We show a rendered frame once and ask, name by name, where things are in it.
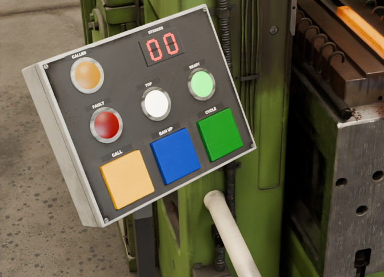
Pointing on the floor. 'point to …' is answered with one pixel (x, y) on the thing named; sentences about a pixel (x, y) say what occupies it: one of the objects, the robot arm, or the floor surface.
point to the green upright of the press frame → (167, 223)
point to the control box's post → (144, 241)
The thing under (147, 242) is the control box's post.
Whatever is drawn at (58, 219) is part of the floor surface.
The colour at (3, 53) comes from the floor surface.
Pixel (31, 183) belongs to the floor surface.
